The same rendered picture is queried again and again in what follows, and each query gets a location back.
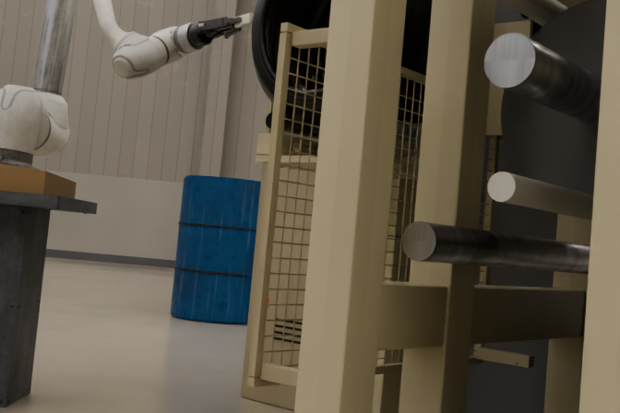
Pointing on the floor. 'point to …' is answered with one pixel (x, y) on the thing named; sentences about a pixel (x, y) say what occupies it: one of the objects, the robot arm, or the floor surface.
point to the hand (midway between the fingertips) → (244, 20)
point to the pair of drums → (215, 250)
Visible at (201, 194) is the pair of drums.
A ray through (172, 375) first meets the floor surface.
